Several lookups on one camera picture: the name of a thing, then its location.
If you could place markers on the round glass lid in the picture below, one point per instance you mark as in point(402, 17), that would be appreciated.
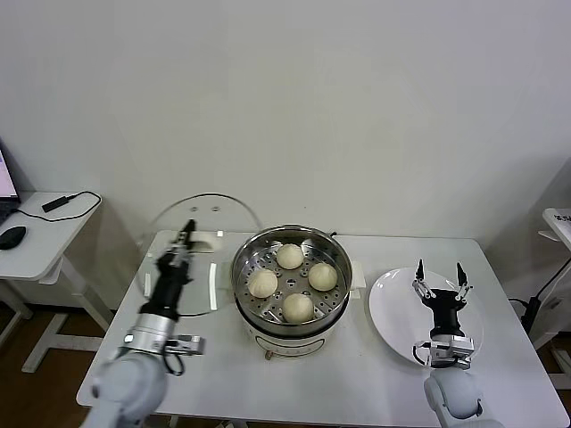
point(205, 243)

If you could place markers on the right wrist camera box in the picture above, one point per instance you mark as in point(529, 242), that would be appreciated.
point(452, 350)

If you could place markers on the black computer mouse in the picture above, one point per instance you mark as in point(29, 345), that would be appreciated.
point(11, 237)

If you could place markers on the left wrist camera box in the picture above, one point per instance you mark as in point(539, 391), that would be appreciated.
point(189, 345)

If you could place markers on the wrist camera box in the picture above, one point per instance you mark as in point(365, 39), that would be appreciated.
point(452, 350)
point(189, 345)

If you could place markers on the white electric cooker pot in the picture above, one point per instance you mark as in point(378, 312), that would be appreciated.
point(290, 344)

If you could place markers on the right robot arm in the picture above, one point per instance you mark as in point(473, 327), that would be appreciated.
point(450, 397)

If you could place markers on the black laptop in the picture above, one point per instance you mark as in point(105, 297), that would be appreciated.
point(6, 178)

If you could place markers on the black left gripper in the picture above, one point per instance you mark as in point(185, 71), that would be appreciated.
point(169, 285)

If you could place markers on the white round plate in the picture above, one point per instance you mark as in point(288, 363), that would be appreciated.
point(392, 312)

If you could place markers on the white steamed baozi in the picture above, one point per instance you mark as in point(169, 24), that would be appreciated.
point(298, 308)
point(322, 277)
point(262, 284)
point(290, 257)

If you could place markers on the white side desk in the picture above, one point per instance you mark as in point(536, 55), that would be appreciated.
point(40, 249)

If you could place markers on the perforated steel steamer basket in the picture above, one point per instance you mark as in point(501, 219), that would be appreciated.
point(290, 281)

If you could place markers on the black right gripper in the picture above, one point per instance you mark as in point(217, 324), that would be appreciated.
point(446, 305)

